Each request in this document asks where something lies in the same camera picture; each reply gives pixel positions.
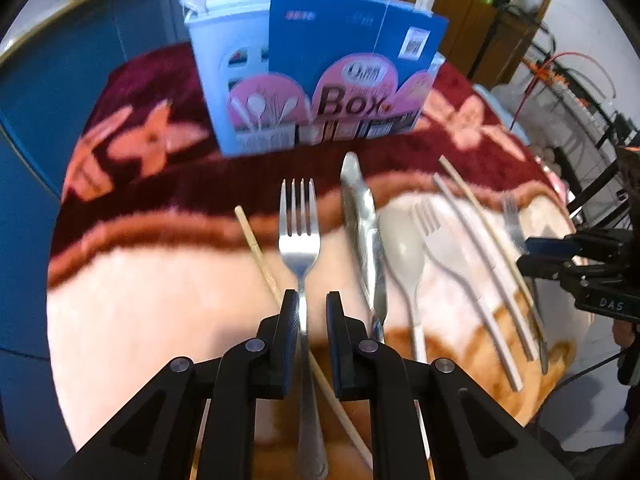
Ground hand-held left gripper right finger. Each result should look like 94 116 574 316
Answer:
326 291 576 480

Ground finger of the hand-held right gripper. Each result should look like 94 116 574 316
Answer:
524 234 586 257
516 254 571 282

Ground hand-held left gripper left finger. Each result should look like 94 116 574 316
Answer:
55 289 301 480

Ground small metal fork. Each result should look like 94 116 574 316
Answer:
501 193 551 376

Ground beige plastic knife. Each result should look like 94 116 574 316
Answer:
433 173 537 362

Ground wooden chopstick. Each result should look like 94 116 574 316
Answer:
439 156 549 357
234 205 375 463

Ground large metal fork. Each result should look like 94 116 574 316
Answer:
277 177 329 480

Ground beige plastic fork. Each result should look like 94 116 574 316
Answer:
411 199 523 392

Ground beige plastic spoon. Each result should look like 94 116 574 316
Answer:
379 208 428 363

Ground metal table knife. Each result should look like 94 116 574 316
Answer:
340 152 388 343

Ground blue utensil holder box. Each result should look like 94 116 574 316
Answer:
182 0 449 157

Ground red floral blanket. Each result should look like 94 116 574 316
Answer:
46 42 588 480

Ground light blue folded cloth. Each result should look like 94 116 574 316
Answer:
472 84 527 136

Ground wooden cabinet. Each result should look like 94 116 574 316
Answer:
434 0 543 92

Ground black cable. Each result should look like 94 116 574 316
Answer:
537 355 623 423

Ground red cable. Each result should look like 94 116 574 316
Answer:
509 51 596 131

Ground black wire rack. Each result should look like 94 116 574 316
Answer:
520 25 640 226

